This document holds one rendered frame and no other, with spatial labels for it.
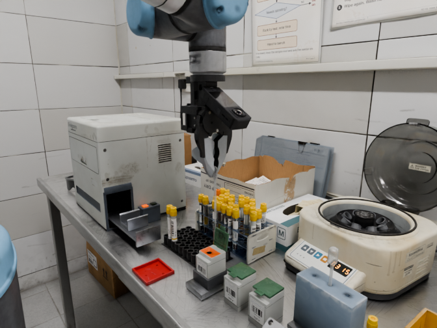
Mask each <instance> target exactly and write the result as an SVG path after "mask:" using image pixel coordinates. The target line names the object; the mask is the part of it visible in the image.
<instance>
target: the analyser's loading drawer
mask: <svg viewBox="0 0 437 328"><path fill-rule="evenodd" d="M108 219H109V220H110V221H112V222H113V223H114V224H115V225H116V226H117V227H118V228H120V229H121V230H122V231H124V232H125V233H126V234H127V235H128V236H129V237H130V238H132V239H133V240H134V241H136V247H140V246H143V245H145V244H148V243H151V242H153V241H157V240H159V239H161V227H160V224H158V225H154V226H152V225H150V224H148V214H146V215H141V216H140V209H136V210H132V211H129V210H128V209H127V208H124V209H122V210H117V211H114V212H110V213H108Z"/></svg>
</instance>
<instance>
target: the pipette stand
mask: <svg viewBox="0 0 437 328"><path fill-rule="evenodd" d="M328 281H329V275H327V274H326V273H323V272H322V271H320V270H318V269H317V268H315V267H313V266H311V267H309V268H307V269H305V270H303V271H301V272H299V273H297V279H296V288H295V306H294V316H293V320H292V321H291V322H289V323H288V324H287V328H364V320H365V312H366V306H367V297H366V296H364V295H362V294H361V293H359V292H357V291H355V290H353V289H352V288H350V287H348V286H346V285H345V284H343V283H341V282H340V281H338V280H336V279H334V278H332V286H329V285H328Z"/></svg>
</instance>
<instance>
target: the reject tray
mask: <svg viewBox="0 0 437 328"><path fill-rule="evenodd" d="M132 272H133V273H134V274H135V275H136V276H137V277H138V278H139V279H140V280H141V281H142V282H143V283H144V284H145V285H146V286H148V285H150V284H153V283H155V282H157V281H159V280H161V279H164V278H166V277H168V276H170V275H173V274H174V270H173V269H172V268H171V267H170V266H168V265H167V264H166V263H164V262H163V261H162V260H161V259H160V258H157V259H155V260H152V261H149V262H146V263H145V264H142V265H139V266H137V267H134V268H132Z"/></svg>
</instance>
